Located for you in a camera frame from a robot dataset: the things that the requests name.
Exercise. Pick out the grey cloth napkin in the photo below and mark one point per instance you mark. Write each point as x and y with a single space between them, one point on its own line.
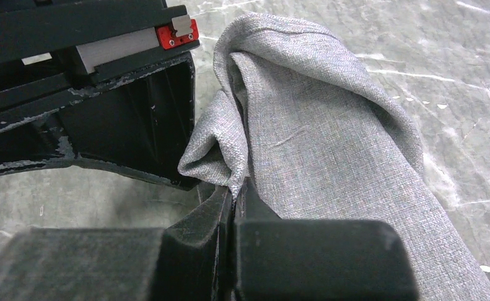
299 114

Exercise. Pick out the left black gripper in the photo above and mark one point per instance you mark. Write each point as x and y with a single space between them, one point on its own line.
137 125

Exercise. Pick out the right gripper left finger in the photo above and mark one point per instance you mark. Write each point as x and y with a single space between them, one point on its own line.
175 263

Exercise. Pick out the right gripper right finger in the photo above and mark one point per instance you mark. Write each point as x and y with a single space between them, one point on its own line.
315 259

